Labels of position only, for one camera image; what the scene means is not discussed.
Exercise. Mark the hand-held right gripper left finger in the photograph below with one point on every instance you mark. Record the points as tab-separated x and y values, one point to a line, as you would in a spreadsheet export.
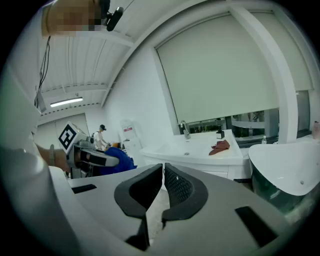
135	197

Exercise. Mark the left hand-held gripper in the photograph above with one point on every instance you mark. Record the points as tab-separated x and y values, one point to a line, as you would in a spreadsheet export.
72	137

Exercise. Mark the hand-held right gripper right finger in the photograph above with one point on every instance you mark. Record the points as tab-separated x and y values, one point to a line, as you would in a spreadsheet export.
185	192

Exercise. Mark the blue cloth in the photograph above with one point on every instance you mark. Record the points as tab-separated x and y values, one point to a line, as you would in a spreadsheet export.
120	160

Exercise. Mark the person's left forearm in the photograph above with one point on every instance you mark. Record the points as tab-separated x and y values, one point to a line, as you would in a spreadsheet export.
61	160

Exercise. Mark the dark brown rag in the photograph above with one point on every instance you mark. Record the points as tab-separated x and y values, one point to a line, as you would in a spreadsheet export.
220	147

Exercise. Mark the chrome faucet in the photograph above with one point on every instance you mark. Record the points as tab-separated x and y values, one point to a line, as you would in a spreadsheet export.
185	130

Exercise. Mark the ceiling tube light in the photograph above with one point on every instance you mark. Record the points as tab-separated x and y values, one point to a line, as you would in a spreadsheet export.
66	102

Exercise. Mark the black soap dispenser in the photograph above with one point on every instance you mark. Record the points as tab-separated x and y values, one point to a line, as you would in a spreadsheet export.
220	133

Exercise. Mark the person's grey shirt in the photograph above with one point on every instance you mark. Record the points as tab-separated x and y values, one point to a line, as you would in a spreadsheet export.
25	187

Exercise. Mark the small clear bottle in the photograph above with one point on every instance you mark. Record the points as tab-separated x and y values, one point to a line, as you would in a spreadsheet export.
264	140

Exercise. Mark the white bathtub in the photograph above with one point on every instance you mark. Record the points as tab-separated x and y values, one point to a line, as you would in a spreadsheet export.
282	165

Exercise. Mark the large white roller blind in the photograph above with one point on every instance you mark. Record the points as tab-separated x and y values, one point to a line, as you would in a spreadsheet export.
212	70

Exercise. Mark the person's head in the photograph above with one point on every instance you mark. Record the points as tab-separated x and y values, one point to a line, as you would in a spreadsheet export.
70	17

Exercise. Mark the pink bottle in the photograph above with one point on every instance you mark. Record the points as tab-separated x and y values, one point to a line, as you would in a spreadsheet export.
317	130

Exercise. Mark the narrow white roller blind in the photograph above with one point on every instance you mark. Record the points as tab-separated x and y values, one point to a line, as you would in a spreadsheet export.
287	50

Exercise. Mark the black head camera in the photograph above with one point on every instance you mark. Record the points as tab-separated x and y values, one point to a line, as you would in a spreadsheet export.
114	18

